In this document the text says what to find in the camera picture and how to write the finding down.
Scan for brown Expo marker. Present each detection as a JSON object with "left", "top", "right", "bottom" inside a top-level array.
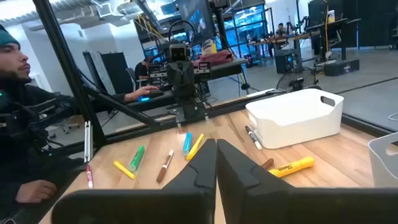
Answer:
[{"left": 155, "top": 149, "right": 175, "bottom": 184}]

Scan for black Expo marker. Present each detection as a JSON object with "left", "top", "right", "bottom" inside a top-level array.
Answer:
[{"left": 244, "top": 124, "right": 263, "bottom": 151}]

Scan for black standing panels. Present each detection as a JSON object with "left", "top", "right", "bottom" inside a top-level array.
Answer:
[{"left": 82, "top": 51, "right": 134, "bottom": 96}]

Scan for black floor fan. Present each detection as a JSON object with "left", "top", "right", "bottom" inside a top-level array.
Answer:
[{"left": 275, "top": 67, "right": 317, "bottom": 93}]

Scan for slim brown marker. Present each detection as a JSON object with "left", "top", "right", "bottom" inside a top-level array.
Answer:
[{"left": 261, "top": 157, "right": 275, "bottom": 170}]

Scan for wooden workbench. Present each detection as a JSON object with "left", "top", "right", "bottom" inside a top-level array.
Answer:
[{"left": 248, "top": 30, "right": 321, "bottom": 68}]

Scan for green highlighter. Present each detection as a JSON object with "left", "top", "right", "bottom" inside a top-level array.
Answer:
[{"left": 129, "top": 145, "right": 146, "bottom": 172}]

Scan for black whiteboard marker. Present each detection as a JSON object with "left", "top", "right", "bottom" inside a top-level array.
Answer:
[{"left": 250, "top": 124, "right": 264, "bottom": 144}]

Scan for person's hand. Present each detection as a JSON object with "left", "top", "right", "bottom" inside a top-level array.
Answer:
[
  {"left": 124, "top": 85, "right": 160, "bottom": 103},
  {"left": 15, "top": 179, "right": 58, "bottom": 205}
]

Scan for thin yellow marker pen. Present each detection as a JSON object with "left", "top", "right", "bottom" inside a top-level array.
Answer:
[
  {"left": 113, "top": 161, "right": 136, "bottom": 180},
  {"left": 185, "top": 133, "right": 205, "bottom": 161}
]

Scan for black standing desk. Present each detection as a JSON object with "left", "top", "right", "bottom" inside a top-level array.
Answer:
[{"left": 304, "top": 17, "right": 361, "bottom": 63}]

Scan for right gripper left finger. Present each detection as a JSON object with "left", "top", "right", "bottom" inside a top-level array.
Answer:
[{"left": 51, "top": 139, "right": 218, "bottom": 224}]

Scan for white plastic bin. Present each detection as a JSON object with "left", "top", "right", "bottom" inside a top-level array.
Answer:
[{"left": 245, "top": 88, "right": 345, "bottom": 149}]

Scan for black computer tower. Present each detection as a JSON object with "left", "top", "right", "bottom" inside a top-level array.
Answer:
[{"left": 274, "top": 48, "right": 299, "bottom": 75}]

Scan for person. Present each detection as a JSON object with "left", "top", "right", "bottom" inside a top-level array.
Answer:
[
  {"left": 134, "top": 57, "right": 153, "bottom": 90},
  {"left": 275, "top": 22, "right": 289, "bottom": 37},
  {"left": 0, "top": 24, "right": 162, "bottom": 218}
]

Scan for red cloth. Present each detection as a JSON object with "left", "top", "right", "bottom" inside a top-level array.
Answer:
[{"left": 192, "top": 49, "right": 234, "bottom": 68}]

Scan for black equipment case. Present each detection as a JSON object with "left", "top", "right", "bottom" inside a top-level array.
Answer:
[{"left": 323, "top": 58, "right": 361, "bottom": 77}]

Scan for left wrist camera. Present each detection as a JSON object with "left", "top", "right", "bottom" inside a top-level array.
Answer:
[{"left": 169, "top": 43, "right": 190, "bottom": 62}]

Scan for blue Sharpie highlighter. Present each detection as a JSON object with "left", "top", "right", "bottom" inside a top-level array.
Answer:
[{"left": 182, "top": 132, "right": 193, "bottom": 157}]

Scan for slim red whiteboard marker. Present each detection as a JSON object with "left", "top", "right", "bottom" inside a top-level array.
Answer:
[{"left": 86, "top": 164, "right": 94, "bottom": 190}]

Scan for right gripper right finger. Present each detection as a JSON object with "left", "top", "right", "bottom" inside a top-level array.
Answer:
[{"left": 216, "top": 139, "right": 398, "bottom": 224}]

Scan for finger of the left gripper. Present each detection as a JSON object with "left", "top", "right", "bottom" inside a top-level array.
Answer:
[
  {"left": 180, "top": 61, "right": 196, "bottom": 97},
  {"left": 167, "top": 61, "right": 182, "bottom": 97}
]

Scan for silver frame bracket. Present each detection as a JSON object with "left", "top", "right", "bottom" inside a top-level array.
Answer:
[{"left": 83, "top": 120, "right": 93, "bottom": 163}]

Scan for yellow Sharpie highlighter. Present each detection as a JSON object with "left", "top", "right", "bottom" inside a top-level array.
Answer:
[{"left": 269, "top": 156, "right": 315, "bottom": 179}]

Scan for grey translucent plastic bin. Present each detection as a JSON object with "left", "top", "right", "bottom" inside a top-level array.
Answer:
[{"left": 368, "top": 132, "right": 398, "bottom": 187}]

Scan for black computer mouse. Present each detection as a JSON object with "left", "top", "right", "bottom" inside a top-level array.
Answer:
[{"left": 138, "top": 89, "right": 165, "bottom": 103}]

